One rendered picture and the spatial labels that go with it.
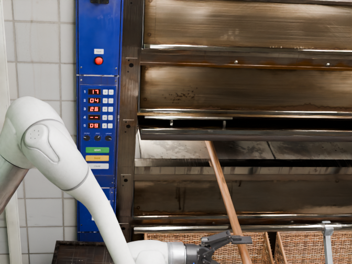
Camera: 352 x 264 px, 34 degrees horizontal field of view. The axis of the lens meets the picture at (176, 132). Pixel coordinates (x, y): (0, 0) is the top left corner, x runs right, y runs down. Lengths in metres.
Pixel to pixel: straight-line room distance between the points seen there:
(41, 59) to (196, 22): 0.57
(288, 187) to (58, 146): 1.34
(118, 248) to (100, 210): 0.12
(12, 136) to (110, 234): 0.39
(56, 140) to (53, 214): 1.05
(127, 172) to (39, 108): 0.84
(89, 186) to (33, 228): 1.00
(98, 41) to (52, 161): 0.68
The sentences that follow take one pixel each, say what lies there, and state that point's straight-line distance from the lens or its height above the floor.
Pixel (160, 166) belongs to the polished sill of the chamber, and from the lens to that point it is 2.35.
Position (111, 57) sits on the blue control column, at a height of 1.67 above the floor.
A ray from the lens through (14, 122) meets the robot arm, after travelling 1.61.
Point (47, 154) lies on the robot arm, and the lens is 1.46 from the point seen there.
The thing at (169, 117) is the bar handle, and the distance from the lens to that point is 2.11.
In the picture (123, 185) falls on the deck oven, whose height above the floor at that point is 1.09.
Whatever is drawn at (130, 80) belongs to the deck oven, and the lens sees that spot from 2.14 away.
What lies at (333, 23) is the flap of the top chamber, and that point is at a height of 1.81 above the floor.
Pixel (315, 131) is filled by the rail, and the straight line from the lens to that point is 2.23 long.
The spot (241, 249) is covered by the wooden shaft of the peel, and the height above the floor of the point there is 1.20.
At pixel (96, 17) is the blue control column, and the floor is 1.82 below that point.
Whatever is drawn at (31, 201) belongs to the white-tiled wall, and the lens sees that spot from 2.45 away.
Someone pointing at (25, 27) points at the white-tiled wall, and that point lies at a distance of 2.07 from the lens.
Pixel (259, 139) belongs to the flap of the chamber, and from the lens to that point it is 2.17.
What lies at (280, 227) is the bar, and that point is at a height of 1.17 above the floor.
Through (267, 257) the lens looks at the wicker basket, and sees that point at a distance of 2.60.
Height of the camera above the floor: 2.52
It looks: 31 degrees down
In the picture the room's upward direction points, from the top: 6 degrees clockwise
